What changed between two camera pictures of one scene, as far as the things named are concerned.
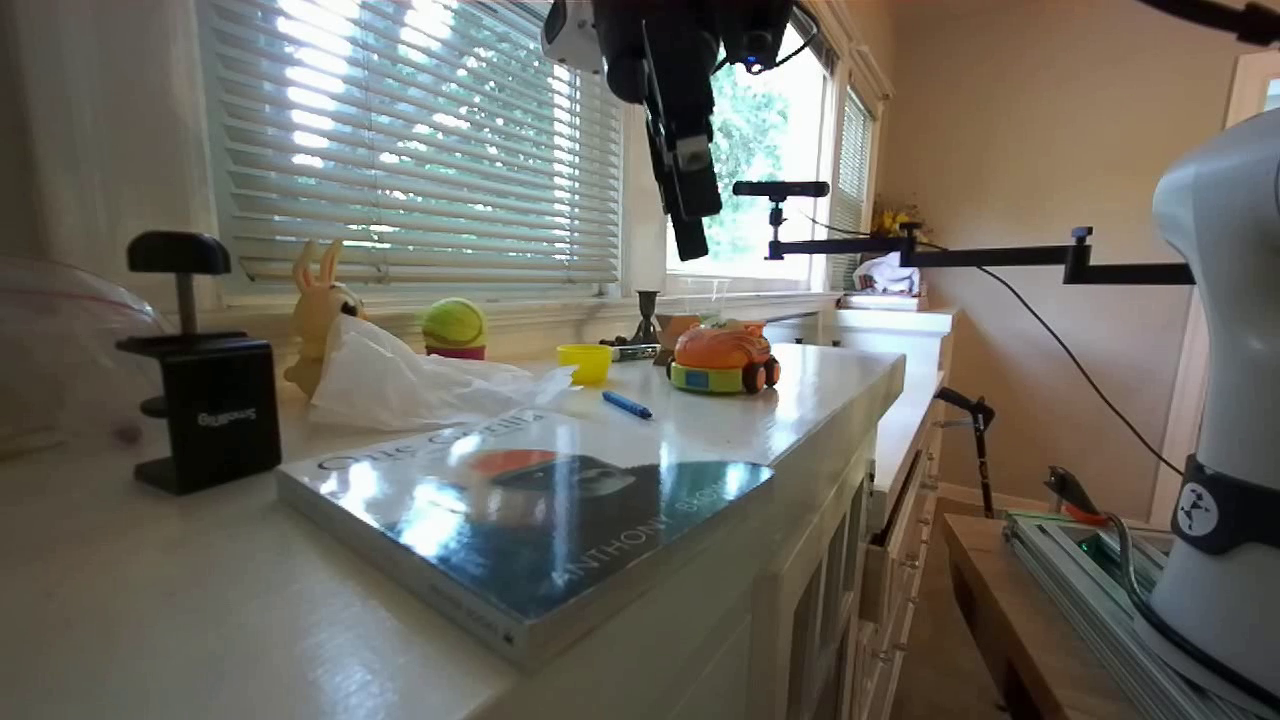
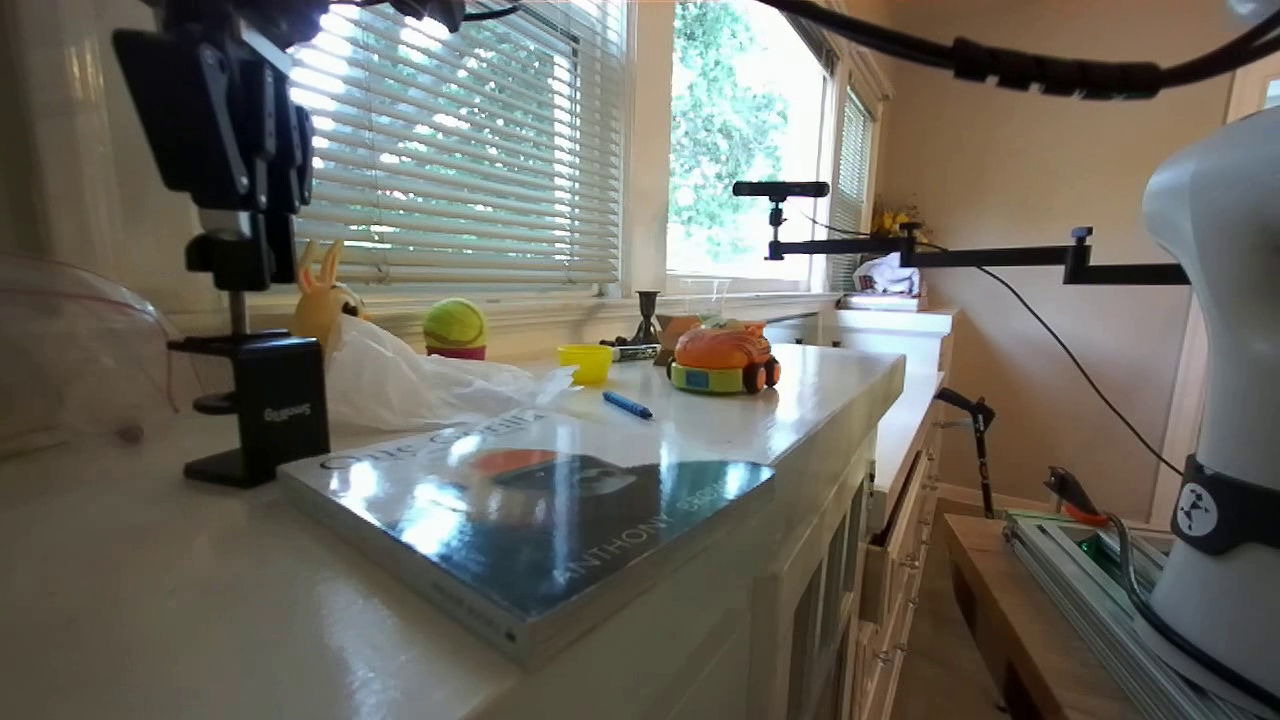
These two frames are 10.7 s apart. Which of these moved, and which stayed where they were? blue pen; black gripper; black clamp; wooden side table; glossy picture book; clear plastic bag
Moved: black clamp; black gripper
Stayed: clear plastic bag; wooden side table; blue pen; glossy picture book
